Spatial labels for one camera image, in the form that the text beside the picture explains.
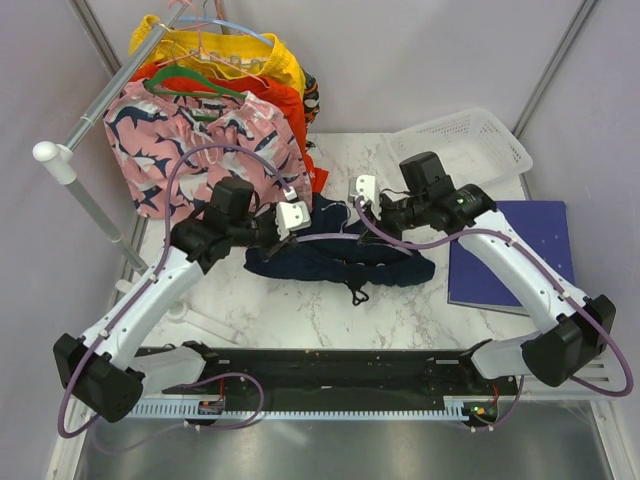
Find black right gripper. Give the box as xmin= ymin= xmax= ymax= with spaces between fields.
xmin=360 ymin=190 xmax=430 ymax=246

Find translucent lilac hanger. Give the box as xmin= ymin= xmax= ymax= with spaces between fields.
xmin=297 ymin=199 xmax=416 ymax=259

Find navy blue shorts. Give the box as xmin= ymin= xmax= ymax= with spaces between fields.
xmin=244 ymin=194 xmax=435 ymax=306

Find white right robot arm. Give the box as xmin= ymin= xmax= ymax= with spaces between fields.
xmin=350 ymin=152 xmax=616 ymax=394

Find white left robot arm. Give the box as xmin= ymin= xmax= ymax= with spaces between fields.
xmin=53 ymin=177 xmax=311 ymax=423

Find orange shorts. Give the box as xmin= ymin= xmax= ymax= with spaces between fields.
xmin=131 ymin=72 xmax=328 ymax=196

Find pink shark print shorts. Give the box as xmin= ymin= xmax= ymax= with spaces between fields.
xmin=103 ymin=81 xmax=312 ymax=222

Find yellow shorts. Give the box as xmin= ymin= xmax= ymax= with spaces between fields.
xmin=145 ymin=30 xmax=305 ymax=95

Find green hanger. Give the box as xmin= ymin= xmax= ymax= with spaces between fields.
xmin=137 ymin=63 xmax=262 ymax=123

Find light blue hanger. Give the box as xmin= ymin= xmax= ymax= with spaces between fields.
xmin=176 ymin=15 xmax=274 ymax=47

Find white plastic basket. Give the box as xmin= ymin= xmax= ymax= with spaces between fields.
xmin=386 ymin=108 xmax=533 ymax=189

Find black orange patterned garment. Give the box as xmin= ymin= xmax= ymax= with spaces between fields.
xmin=301 ymin=68 xmax=320 ymax=130

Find blue binder folder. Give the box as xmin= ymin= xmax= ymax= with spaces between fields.
xmin=447 ymin=199 xmax=576 ymax=316

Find silver clothes rack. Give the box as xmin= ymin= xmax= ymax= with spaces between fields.
xmin=32 ymin=1 xmax=198 ymax=280

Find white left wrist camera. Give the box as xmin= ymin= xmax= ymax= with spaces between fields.
xmin=275 ymin=187 xmax=311 ymax=241

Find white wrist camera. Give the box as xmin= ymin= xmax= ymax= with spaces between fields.
xmin=275 ymin=187 xmax=311 ymax=241
xmin=348 ymin=175 xmax=380 ymax=218

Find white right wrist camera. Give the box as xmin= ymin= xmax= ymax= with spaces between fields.
xmin=348 ymin=175 xmax=380 ymax=218

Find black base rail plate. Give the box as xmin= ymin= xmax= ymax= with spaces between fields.
xmin=167 ymin=345 xmax=517 ymax=407

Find light blue cable duct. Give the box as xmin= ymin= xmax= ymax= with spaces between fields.
xmin=127 ymin=396 xmax=487 ymax=421

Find pink wire hanger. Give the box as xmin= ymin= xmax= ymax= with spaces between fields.
xmin=157 ymin=0 xmax=265 ymax=85

